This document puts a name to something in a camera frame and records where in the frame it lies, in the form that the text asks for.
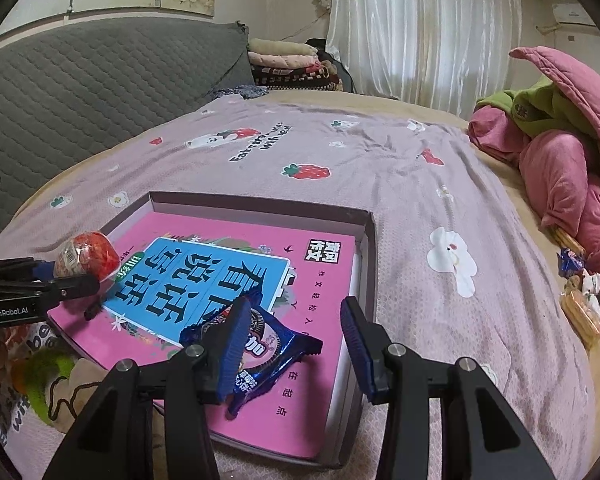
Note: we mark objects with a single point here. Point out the blue candy wrapper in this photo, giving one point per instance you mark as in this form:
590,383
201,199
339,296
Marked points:
570,262

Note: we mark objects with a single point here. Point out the biscuit pack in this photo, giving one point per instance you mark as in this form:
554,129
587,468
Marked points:
582,315

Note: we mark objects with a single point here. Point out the printed pink blanket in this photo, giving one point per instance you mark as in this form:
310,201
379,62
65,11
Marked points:
405,200

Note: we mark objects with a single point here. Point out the green fuzzy scrunchie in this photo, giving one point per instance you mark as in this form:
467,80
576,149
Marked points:
42,380

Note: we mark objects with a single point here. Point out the green cloth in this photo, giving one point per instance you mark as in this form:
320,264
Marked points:
560,110

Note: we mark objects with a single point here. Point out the dark floral cloth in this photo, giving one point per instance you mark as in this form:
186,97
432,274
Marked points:
240,92

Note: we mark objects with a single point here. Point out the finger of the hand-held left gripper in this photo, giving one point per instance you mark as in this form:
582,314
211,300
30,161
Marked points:
46,271
75,286

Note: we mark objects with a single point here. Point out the grey quilted headboard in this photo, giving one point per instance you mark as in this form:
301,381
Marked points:
80,95

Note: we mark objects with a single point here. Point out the white air conditioner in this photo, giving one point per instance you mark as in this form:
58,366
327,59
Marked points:
575,14

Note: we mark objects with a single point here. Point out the checkered folded blanket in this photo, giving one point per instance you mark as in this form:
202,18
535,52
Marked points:
295,79

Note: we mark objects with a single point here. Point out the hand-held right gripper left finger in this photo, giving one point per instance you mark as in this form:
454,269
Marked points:
232,355

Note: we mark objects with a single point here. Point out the pink folded blanket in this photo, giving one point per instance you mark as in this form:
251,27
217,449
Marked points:
285,61

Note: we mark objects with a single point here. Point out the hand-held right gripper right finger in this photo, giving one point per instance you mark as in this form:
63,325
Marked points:
355,350

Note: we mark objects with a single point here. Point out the blue cookie packet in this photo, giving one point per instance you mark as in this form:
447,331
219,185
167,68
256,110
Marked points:
275,350

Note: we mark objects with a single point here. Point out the pink quilt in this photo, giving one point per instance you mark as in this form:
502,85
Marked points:
555,175

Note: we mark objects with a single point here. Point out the white curtain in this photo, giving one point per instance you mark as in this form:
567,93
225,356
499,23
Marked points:
420,30

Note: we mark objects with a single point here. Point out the red foil toy egg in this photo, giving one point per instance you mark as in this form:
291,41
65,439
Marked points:
87,255

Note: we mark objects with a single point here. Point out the beige folded blanket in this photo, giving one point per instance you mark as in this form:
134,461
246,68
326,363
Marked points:
280,46

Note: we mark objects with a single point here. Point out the breadstick pack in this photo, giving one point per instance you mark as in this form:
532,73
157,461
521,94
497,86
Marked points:
567,240

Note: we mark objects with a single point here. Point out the pink book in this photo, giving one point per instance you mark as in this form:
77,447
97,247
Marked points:
310,280

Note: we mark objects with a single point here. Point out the shallow cardboard box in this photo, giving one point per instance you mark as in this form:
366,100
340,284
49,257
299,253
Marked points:
365,260

